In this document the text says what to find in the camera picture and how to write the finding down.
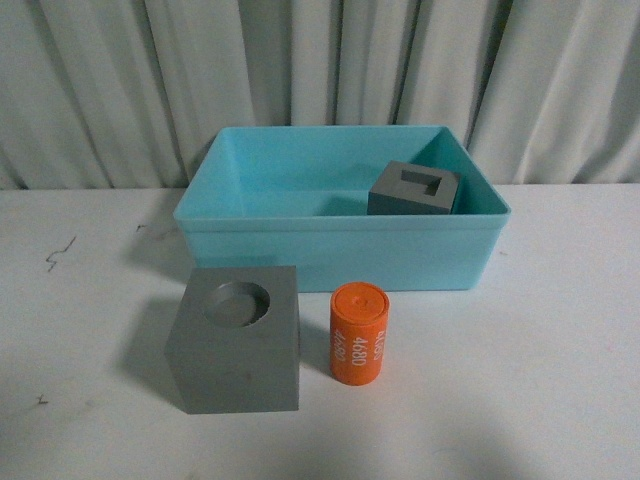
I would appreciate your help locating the gray cube with square recess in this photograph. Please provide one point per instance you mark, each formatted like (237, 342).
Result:
(412, 189)

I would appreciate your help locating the white pleated curtain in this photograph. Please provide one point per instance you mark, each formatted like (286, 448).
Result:
(129, 94)

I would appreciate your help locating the light blue plastic box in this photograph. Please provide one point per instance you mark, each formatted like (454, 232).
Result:
(297, 195)

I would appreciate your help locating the gray cube with round hole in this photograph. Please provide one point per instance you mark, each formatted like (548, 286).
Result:
(234, 346)

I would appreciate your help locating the orange cylinder part 4680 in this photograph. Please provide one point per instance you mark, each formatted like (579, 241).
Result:
(359, 313)

